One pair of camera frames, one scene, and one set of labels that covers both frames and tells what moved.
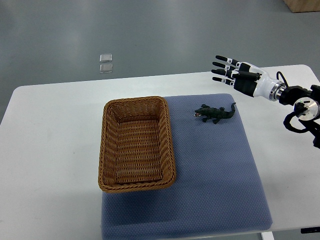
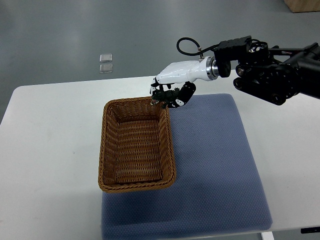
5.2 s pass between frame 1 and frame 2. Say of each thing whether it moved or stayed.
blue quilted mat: stayed
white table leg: stayed
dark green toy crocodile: moved
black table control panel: stayed
